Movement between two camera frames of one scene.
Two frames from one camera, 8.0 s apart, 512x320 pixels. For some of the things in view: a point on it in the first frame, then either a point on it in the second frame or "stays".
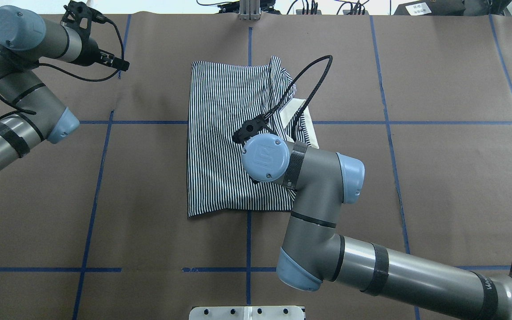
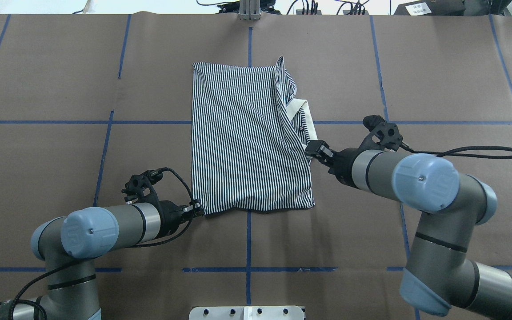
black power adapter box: x=432 y=8 stays
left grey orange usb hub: x=300 y=12 stays
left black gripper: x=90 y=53 → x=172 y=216
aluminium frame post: x=250 y=10 stays
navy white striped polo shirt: x=222 y=100 stays
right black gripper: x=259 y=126 → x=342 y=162
